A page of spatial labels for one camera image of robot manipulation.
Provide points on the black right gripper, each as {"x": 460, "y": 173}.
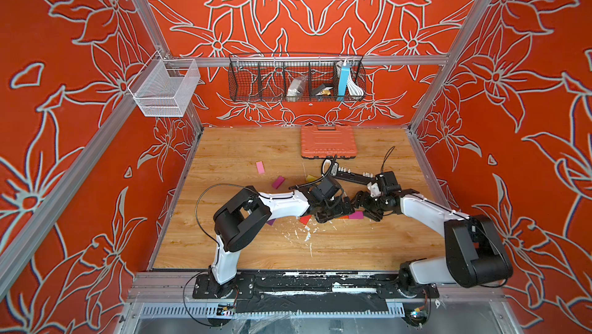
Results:
{"x": 363, "y": 203}

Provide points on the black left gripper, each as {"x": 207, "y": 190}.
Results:
{"x": 340, "y": 209}

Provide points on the small magenta block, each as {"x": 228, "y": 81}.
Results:
{"x": 357, "y": 216}

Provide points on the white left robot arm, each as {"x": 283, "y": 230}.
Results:
{"x": 239, "y": 221}

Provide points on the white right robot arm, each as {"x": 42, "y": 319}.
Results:
{"x": 474, "y": 252}

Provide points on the long red block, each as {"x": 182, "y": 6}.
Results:
{"x": 305, "y": 219}

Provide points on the orange plastic tool case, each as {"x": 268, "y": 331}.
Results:
{"x": 327, "y": 142}

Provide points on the light pink block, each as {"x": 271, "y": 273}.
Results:
{"x": 260, "y": 167}

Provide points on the silver packet in basket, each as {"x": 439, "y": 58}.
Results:
{"x": 296, "y": 89}

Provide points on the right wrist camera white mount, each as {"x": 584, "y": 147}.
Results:
{"x": 384, "y": 183}

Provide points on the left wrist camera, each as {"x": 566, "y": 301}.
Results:
{"x": 325, "y": 190}

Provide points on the black wire wall basket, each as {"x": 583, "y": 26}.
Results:
{"x": 265, "y": 77}

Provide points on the white wire basket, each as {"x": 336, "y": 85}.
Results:
{"x": 165, "y": 92}

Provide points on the aluminium frame post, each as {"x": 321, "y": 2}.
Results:
{"x": 152, "y": 28}

